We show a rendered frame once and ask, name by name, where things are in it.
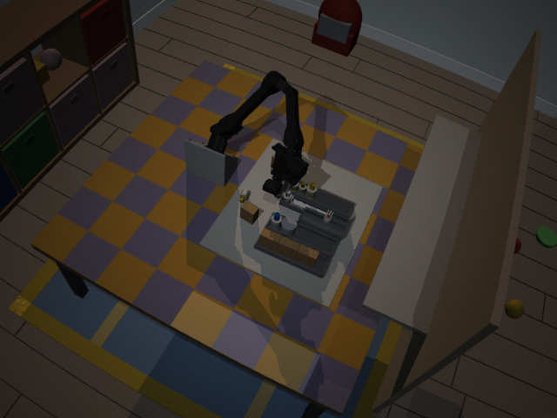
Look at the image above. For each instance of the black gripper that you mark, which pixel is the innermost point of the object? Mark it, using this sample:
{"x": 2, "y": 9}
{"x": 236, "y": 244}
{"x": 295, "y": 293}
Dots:
{"x": 274, "y": 185}

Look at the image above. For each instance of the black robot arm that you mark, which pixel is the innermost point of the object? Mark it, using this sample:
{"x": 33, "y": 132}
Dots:
{"x": 231, "y": 124}

